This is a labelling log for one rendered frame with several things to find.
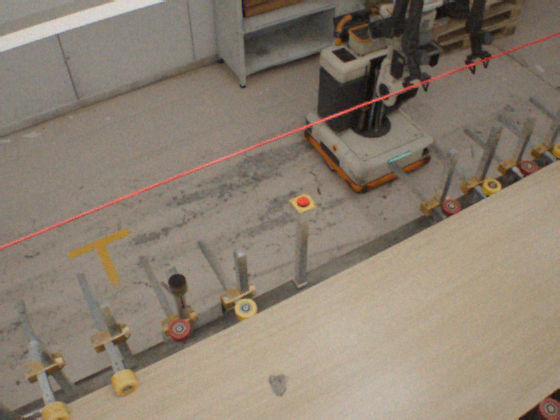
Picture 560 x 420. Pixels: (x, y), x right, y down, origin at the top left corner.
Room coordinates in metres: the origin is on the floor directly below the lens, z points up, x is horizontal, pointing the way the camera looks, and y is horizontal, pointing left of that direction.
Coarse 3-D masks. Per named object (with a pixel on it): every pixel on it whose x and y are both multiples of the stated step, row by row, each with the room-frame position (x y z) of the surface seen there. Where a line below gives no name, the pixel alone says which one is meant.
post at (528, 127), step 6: (528, 120) 1.91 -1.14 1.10; (534, 120) 1.89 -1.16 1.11; (528, 126) 1.90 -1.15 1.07; (522, 132) 1.91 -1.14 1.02; (528, 132) 1.89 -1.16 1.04; (522, 138) 1.90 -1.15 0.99; (528, 138) 1.90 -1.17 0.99; (522, 144) 1.89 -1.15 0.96; (516, 150) 1.91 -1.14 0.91; (522, 150) 1.89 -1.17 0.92; (516, 156) 1.90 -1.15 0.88; (516, 162) 1.89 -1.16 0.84; (510, 174) 1.89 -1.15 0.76
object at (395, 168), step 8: (392, 160) 1.92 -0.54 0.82; (392, 168) 1.88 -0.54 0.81; (400, 168) 1.87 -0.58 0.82; (400, 176) 1.83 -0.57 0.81; (408, 176) 1.82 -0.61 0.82; (408, 184) 1.77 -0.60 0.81; (416, 184) 1.76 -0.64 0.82; (416, 192) 1.72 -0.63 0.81; (424, 192) 1.71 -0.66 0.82; (424, 200) 1.67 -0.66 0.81; (440, 208) 1.61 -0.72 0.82; (440, 216) 1.57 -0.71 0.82
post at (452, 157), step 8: (448, 152) 1.67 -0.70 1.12; (456, 152) 1.66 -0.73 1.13; (448, 160) 1.66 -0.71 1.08; (456, 160) 1.65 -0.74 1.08; (448, 168) 1.65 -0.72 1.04; (448, 176) 1.64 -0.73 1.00; (440, 184) 1.66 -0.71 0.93; (448, 184) 1.65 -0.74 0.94; (440, 192) 1.65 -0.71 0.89; (440, 200) 1.64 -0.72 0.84; (432, 216) 1.65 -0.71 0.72
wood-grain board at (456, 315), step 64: (512, 192) 1.64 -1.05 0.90; (384, 256) 1.30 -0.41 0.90; (448, 256) 1.29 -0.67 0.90; (512, 256) 1.28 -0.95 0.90; (256, 320) 1.01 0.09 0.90; (320, 320) 1.01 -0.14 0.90; (384, 320) 1.01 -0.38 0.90; (448, 320) 1.00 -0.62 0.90; (512, 320) 0.99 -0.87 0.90; (192, 384) 0.76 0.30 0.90; (256, 384) 0.76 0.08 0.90; (320, 384) 0.76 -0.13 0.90; (384, 384) 0.76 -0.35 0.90; (448, 384) 0.75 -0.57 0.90; (512, 384) 0.74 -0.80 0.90
